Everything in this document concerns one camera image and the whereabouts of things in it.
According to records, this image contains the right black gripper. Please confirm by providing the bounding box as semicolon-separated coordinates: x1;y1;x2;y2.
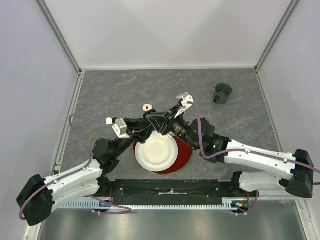
146;104;199;150

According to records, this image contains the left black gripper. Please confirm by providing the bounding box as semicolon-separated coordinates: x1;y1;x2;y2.
112;117;155;158

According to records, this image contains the black earbud charging case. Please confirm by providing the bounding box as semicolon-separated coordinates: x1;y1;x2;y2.
143;109;157;123

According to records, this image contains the pink earbud charging case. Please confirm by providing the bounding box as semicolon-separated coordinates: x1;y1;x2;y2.
142;104;153;112

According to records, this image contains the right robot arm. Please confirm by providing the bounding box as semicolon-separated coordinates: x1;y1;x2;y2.
143;109;316;199

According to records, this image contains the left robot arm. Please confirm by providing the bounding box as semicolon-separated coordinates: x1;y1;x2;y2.
16;117;155;226

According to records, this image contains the white paper plate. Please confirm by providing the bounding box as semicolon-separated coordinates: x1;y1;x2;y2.
134;131;179;172

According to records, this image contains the red round tray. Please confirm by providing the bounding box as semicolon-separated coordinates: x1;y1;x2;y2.
133;137;193;175

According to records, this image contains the dark green cup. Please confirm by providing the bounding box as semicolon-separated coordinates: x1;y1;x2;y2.
213;82;233;105

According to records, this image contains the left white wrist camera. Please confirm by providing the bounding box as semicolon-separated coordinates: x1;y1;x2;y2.
112;118;130;139

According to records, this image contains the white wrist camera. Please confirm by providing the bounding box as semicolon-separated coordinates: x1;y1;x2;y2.
112;118;130;139
174;92;194;119

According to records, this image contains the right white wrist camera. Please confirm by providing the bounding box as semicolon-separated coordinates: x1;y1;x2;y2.
174;92;194;119

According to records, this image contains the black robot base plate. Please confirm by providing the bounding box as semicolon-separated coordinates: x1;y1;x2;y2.
108;179;258;199

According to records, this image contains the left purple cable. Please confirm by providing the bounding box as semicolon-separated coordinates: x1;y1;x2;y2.
19;113;133;221

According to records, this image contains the grey cable duct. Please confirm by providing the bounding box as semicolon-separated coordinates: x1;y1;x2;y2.
59;198;240;211

